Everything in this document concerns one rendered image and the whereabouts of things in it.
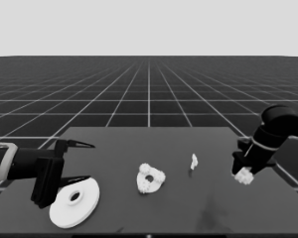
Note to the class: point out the larger white gear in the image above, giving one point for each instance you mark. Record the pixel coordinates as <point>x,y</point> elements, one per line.
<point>245,178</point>

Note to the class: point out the large thick white disc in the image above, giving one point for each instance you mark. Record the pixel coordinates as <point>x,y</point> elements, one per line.
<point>66,214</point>

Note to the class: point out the small white T-shaped piece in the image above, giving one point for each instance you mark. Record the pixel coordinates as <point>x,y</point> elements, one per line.
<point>194,162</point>

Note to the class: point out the white round carrier with pins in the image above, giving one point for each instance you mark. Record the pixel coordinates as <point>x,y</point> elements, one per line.
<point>140,178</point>

